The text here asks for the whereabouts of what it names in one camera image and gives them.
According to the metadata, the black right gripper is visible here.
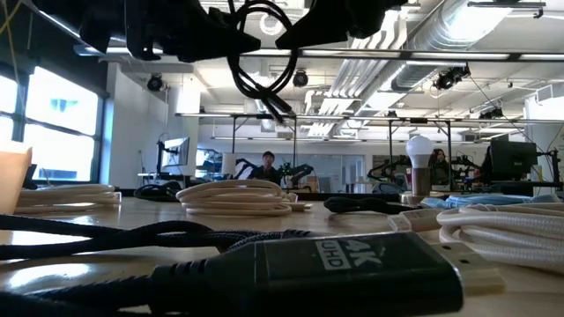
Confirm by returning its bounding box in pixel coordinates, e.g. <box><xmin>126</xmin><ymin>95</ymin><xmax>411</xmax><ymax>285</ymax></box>
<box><xmin>276</xmin><ymin>0</ymin><xmax>409</xmax><ymax>49</ymax></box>

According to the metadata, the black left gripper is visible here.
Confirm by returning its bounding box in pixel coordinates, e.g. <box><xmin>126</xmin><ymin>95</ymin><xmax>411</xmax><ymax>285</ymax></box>
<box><xmin>108</xmin><ymin>0</ymin><xmax>262</xmax><ymax>63</ymax></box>

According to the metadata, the light blue cable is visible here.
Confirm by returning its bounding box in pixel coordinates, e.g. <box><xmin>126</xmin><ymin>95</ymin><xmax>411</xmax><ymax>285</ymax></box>
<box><xmin>418</xmin><ymin>193</ymin><xmax>561</xmax><ymax>210</ymax></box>

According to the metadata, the black braided 4K HDMI cable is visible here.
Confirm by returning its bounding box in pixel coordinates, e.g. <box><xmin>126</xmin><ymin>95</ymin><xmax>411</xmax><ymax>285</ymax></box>
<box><xmin>0</xmin><ymin>214</ymin><xmax>507</xmax><ymax>317</ymax></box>

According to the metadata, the white braided HDMI cable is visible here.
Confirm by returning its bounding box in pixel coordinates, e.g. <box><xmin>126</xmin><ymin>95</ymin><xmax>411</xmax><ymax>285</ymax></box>
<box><xmin>387</xmin><ymin>202</ymin><xmax>564</xmax><ymax>275</ymax></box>

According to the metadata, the computer monitor on arm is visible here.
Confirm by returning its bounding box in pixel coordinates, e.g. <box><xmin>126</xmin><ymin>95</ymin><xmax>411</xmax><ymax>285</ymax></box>
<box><xmin>160</xmin><ymin>136</ymin><xmax>191</xmax><ymax>175</ymax></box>

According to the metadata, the overhead light bar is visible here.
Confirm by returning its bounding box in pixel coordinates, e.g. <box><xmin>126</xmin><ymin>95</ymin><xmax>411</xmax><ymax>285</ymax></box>
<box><xmin>73</xmin><ymin>43</ymin><xmax>564</xmax><ymax>63</ymax></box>

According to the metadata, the person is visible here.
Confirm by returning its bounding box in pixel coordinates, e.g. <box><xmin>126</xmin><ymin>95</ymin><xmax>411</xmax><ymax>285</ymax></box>
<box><xmin>427</xmin><ymin>148</ymin><xmax>454</xmax><ymax>186</ymax></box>
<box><xmin>248</xmin><ymin>151</ymin><xmax>283</xmax><ymax>186</ymax></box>

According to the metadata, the white bulb table lamp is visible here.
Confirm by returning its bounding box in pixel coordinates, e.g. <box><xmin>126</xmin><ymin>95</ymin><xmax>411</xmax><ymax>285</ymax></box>
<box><xmin>398</xmin><ymin>135</ymin><xmax>446</xmax><ymax>206</ymax></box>

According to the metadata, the large window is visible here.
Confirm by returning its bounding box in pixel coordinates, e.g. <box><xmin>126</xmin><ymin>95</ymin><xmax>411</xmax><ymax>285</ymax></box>
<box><xmin>0</xmin><ymin>65</ymin><xmax>105</xmax><ymax>185</ymax></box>

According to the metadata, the black computer monitor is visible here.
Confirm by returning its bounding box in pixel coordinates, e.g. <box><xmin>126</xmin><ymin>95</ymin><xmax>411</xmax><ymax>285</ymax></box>
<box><xmin>490</xmin><ymin>139</ymin><xmax>539</xmax><ymax>182</ymax></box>

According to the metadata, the beige object at left edge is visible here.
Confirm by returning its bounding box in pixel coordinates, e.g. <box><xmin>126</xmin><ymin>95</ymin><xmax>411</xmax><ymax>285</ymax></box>
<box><xmin>0</xmin><ymin>146</ymin><xmax>34</xmax><ymax>217</ymax></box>

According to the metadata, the silver ventilation duct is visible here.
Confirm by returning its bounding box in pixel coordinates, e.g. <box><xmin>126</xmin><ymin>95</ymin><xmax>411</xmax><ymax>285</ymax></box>
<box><xmin>391</xmin><ymin>0</ymin><xmax>512</xmax><ymax>93</ymax></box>

